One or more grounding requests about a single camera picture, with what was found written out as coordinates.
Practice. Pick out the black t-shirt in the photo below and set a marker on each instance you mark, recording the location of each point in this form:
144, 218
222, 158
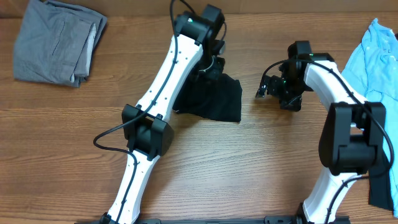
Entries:
219, 100

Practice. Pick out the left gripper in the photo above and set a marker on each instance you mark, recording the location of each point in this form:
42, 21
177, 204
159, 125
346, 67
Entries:
216, 72

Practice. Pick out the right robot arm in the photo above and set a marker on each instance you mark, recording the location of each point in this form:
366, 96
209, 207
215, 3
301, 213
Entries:
352, 137

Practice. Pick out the light blue t-shirt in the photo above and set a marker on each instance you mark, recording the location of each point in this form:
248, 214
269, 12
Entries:
372, 72

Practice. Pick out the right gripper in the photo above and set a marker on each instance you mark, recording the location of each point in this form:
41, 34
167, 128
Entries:
277, 87

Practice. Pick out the dark garment at right edge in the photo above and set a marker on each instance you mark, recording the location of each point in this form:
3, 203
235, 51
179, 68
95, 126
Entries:
380, 187

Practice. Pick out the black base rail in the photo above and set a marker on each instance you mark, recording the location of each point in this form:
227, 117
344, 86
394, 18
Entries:
211, 221

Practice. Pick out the folded grey trousers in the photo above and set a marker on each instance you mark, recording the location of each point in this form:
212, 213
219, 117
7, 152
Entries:
56, 43

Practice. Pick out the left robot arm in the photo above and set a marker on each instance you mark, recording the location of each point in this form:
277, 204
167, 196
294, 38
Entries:
194, 52

